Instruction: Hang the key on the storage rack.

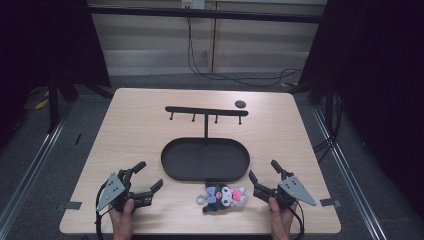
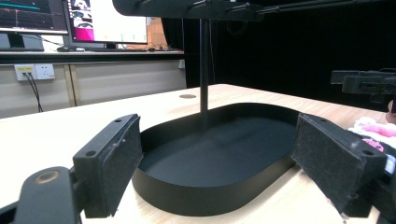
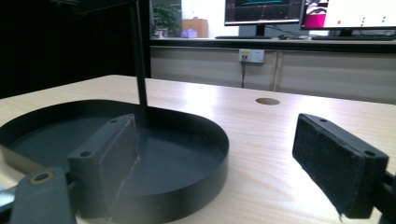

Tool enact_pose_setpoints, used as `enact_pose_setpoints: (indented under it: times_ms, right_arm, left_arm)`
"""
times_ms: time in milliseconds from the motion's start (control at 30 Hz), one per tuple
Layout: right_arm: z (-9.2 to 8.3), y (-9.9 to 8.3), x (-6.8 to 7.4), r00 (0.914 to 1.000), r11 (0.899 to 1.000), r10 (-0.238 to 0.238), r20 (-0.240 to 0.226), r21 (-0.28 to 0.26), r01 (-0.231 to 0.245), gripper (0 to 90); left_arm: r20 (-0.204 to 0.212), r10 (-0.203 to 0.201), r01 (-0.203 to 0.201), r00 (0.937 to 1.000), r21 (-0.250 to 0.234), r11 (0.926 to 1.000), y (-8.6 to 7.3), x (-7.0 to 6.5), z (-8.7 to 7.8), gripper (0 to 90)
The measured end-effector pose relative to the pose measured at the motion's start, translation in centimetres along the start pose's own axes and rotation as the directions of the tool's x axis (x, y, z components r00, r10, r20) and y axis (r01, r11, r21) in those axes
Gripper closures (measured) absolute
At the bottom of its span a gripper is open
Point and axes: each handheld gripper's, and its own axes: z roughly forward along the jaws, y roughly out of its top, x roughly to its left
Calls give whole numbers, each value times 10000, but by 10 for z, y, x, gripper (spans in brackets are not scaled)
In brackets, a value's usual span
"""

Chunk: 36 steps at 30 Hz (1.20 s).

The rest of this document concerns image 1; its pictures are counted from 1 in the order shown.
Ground black floor cables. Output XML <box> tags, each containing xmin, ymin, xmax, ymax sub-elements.
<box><xmin>312</xmin><ymin>91</ymin><xmax>345</xmax><ymax>164</ymax></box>

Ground white wall socket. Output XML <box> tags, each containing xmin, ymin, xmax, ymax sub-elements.
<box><xmin>180</xmin><ymin>0</ymin><xmax>206</xmax><ymax>10</ymax></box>

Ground black metal stand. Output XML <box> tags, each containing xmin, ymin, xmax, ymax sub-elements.
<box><xmin>47</xmin><ymin>71</ymin><xmax>62</xmax><ymax>134</ymax></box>

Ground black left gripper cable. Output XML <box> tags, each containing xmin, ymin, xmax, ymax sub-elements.
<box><xmin>94</xmin><ymin>182</ymin><xmax>114</xmax><ymax>240</ymax></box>

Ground black plush toy keychain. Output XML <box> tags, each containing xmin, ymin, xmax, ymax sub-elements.
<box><xmin>195</xmin><ymin>181</ymin><xmax>248</xmax><ymax>215</ymax></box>

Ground metal floor rail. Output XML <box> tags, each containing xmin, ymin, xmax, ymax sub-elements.
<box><xmin>0</xmin><ymin>102</ymin><xmax>75</xmax><ymax>231</ymax></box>
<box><xmin>311</xmin><ymin>105</ymin><xmax>388</xmax><ymax>240</ymax></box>

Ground black horizontal bar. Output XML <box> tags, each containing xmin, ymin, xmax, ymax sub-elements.
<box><xmin>87</xmin><ymin>5</ymin><xmax>324</xmax><ymax>24</ymax></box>

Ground person's left hand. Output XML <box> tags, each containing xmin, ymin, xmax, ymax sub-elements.
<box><xmin>108</xmin><ymin>198</ymin><xmax>136</xmax><ymax>240</ymax></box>

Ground black wall cable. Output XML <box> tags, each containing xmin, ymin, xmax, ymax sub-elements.
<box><xmin>186</xmin><ymin>15</ymin><xmax>304</xmax><ymax>88</ymax></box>

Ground black hook rack with tray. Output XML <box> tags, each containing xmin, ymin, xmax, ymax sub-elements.
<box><xmin>160</xmin><ymin>105</ymin><xmax>251</xmax><ymax>183</ymax></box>

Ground yellow tape strip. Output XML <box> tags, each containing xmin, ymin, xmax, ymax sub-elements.
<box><xmin>34</xmin><ymin>97</ymin><xmax>50</xmax><ymax>111</ymax></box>

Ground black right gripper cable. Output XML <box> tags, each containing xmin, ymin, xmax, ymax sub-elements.
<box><xmin>291</xmin><ymin>199</ymin><xmax>306</xmax><ymax>240</ymax></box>

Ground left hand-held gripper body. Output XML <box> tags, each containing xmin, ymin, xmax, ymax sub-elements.
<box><xmin>96</xmin><ymin>168</ymin><xmax>155</xmax><ymax>213</ymax></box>

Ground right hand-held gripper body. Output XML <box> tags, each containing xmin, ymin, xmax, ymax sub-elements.
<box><xmin>252</xmin><ymin>170</ymin><xmax>317</xmax><ymax>210</ymax></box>

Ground black curtain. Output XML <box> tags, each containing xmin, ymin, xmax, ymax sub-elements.
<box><xmin>297</xmin><ymin>0</ymin><xmax>424</xmax><ymax>212</ymax></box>
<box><xmin>0</xmin><ymin>0</ymin><xmax>112</xmax><ymax>144</ymax></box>

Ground person's right hand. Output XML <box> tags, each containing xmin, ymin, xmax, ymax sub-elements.
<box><xmin>268</xmin><ymin>196</ymin><xmax>298</xmax><ymax>240</ymax></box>

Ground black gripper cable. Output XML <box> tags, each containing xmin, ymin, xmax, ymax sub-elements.
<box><xmin>94</xmin><ymin>182</ymin><xmax>114</xmax><ymax>240</ymax></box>
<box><xmin>291</xmin><ymin>199</ymin><xmax>306</xmax><ymax>240</ymax></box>

